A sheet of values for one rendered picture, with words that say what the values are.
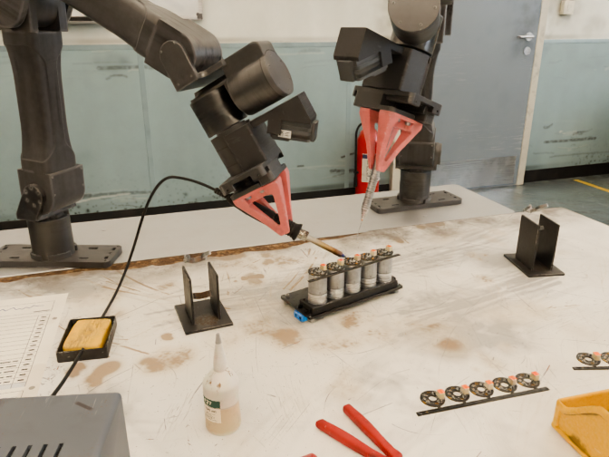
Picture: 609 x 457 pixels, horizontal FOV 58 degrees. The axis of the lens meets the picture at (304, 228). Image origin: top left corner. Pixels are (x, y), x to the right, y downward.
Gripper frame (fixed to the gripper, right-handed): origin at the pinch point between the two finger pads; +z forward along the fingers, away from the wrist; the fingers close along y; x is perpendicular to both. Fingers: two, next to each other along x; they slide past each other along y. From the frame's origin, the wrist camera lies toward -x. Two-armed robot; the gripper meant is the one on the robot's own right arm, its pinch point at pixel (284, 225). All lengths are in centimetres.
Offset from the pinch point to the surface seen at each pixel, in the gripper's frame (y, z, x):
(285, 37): 259, -42, 43
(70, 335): -17.6, -2.9, 23.3
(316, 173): 267, 38, 67
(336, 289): -3.9, 9.8, -3.5
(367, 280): 0.0, 11.7, -6.6
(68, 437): -41.0, -2.3, 5.1
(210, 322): -10.0, 5.0, 11.2
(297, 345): -12.4, 11.0, 1.2
